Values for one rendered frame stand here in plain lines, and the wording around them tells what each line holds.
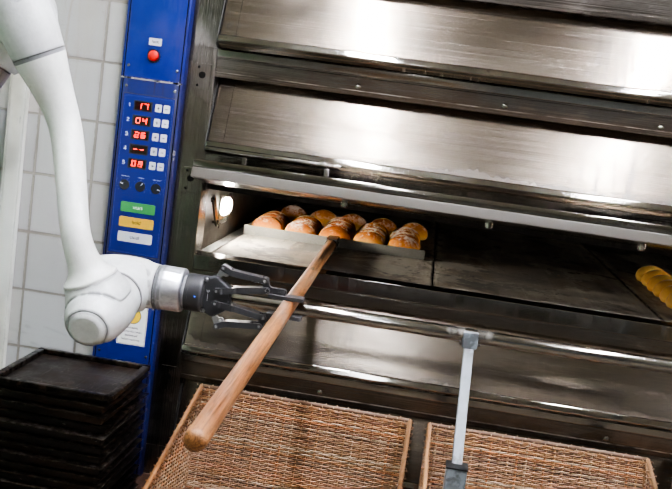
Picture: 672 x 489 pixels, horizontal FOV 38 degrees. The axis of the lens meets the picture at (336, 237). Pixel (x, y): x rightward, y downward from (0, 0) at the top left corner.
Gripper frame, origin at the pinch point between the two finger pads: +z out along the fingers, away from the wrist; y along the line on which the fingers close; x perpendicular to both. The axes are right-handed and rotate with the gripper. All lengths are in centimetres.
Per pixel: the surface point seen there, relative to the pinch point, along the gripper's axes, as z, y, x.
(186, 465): -25, 54, -42
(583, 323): 67, 4, -52
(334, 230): -1, -3, -102
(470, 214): 35, -20, -38
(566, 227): 57, -20, -38
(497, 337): 43.4, 2.9, -15.2
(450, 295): 34, 2, -53
